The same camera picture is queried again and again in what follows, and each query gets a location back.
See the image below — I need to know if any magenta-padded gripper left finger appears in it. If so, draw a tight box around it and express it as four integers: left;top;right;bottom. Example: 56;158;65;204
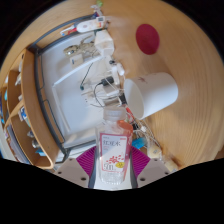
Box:
53;145;101;189

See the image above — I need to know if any wooden wall shelf unit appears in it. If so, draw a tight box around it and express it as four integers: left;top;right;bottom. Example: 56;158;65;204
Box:
0;49;64;169

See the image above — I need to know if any clear drink bottle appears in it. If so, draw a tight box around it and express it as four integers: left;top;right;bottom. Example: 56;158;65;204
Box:
94;108;134;186

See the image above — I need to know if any white desk lamp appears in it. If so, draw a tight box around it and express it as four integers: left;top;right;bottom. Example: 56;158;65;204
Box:
51;54;104;88

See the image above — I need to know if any grey metal bunk frame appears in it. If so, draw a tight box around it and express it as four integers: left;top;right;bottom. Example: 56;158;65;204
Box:
28;14;104;161

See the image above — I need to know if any flat round red coaster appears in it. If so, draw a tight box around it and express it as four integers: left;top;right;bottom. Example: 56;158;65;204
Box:
135;23;161;56

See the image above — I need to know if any white plastic cup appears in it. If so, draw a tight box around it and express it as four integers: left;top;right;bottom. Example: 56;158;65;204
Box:
123;72;179;120

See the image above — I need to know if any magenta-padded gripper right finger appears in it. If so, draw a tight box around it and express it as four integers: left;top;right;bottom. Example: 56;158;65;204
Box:
128;145;172;189

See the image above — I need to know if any wooden tree figurine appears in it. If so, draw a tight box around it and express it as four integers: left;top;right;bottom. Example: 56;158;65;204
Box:
63;39;98;58

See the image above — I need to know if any white tissue pack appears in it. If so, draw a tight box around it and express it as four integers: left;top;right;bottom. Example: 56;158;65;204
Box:
94;29;115;56

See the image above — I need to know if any blue small bottle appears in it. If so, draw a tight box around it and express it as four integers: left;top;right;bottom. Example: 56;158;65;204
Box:
131;137;148;149

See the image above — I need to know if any wrapped round bun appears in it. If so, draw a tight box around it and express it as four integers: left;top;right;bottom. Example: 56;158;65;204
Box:
163;158;179;171
146;144;163;159

